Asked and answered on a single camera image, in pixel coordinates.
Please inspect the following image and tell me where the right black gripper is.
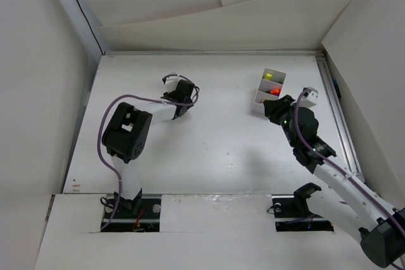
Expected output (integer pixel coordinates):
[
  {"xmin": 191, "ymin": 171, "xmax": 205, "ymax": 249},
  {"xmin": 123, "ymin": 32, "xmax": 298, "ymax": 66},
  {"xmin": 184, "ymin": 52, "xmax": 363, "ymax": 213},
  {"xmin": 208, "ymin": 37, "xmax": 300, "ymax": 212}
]
[{"xmin": 263, "ymin": 94, "xmax": 302, "ymax": 147}]

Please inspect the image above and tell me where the white pen holder box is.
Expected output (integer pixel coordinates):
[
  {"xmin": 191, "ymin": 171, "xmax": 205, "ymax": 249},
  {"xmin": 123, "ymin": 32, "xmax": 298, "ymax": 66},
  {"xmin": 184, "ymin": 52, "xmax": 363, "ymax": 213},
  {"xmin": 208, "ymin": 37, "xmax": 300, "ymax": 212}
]
[{"xmin": 251, "ymin": 68, "xmax": 286, "ymax": 114}]

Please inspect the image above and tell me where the yellow cap highlighter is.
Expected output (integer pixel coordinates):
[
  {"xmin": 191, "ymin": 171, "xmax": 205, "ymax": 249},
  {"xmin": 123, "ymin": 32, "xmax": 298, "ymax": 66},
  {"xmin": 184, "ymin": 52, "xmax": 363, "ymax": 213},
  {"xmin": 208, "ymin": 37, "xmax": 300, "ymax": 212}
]
[{"xmin": 264, "ymin": 73, "xmax": 273, "ymax": 81}]

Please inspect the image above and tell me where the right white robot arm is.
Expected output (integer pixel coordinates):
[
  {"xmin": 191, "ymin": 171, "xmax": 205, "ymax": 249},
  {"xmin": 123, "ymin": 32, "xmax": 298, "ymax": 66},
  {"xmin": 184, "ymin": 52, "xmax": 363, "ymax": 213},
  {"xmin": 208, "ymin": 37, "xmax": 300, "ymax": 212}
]
[{"xmin": 262, "ymin": 90, "xmax": 404, "ymax": 268}]

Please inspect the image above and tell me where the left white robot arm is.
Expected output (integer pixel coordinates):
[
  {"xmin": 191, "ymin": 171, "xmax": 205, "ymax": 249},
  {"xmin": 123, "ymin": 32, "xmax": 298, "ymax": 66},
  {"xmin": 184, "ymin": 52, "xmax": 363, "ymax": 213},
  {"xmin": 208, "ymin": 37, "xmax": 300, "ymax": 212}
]
[{"xmin": 97, "ymin": 74, "xmax": 199, "ymax": 218}]

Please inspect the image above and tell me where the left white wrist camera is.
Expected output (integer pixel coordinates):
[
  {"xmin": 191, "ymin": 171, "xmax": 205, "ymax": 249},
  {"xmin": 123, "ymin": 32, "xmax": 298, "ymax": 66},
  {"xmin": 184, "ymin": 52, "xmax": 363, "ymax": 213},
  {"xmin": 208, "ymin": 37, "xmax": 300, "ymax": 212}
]
[{"xmin": 162, "ymin": 73, "xmax": 180, "ymax": 93}]

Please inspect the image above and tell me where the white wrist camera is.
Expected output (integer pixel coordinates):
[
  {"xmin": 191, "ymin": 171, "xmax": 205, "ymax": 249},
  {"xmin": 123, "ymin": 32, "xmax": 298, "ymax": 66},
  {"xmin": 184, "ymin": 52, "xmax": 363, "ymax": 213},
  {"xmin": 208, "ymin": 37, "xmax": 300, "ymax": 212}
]
[
  {"xmin": 296, "ymin": 87, "xmax": 318, "ymax": 108},
  {"xmin": 162, "ymin": 73, "xmax": 180, "ymax": 93}
]

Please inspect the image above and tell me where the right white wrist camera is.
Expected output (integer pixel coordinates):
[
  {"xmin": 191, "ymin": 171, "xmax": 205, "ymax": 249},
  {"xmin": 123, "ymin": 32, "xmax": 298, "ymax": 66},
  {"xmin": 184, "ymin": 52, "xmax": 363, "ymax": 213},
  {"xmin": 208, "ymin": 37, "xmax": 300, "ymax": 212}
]
[{"xmin": 296, "ymin": 87, "xmax": 318, "ymax": 108}]

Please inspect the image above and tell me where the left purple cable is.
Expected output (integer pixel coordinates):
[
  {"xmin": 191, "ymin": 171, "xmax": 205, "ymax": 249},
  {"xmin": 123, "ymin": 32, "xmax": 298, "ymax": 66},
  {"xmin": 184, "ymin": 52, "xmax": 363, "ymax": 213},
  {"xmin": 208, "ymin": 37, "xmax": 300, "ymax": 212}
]
[{"xmin": 96, "ymin": 73, "xmax": 201, "ymax": 232}]

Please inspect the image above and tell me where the aluminium table rail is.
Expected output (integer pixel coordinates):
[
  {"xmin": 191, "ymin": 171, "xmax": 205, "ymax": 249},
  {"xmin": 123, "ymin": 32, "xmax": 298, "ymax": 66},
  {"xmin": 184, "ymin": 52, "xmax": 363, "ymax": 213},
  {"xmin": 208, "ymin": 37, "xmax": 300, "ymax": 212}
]
[{"xmin": 315, "ymin": 51, "xmax": 365, "ymax": 183}]

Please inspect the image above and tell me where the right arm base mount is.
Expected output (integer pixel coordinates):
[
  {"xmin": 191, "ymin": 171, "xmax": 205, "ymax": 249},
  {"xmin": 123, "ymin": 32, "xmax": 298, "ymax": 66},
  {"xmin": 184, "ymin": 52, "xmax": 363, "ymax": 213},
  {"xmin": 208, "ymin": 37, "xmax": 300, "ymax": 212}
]
[{"xmin": 267, "ymin": 183, "xmax": 334, "ymax": 232}]

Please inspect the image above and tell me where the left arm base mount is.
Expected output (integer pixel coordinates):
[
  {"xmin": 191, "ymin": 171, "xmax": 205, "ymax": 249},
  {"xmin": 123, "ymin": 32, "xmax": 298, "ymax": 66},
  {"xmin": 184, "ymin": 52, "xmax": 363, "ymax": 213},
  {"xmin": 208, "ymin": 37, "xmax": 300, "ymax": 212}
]
[{"xmin": 100, "ymin": 191, "xmax": 161, "ymax": 233}]

